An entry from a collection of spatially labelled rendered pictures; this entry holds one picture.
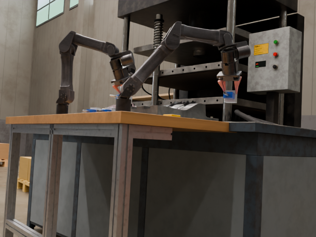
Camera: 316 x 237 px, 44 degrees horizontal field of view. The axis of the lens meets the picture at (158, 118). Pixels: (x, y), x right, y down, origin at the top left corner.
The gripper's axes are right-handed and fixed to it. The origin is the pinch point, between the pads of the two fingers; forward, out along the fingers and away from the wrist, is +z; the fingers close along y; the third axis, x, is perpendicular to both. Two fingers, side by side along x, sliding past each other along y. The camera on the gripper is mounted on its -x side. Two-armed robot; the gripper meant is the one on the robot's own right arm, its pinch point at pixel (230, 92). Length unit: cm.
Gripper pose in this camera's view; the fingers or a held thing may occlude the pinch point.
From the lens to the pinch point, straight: 183.4
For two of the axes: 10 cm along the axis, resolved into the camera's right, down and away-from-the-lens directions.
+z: 1.5, 9.1, 3.8
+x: -3.9, 4.1, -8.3
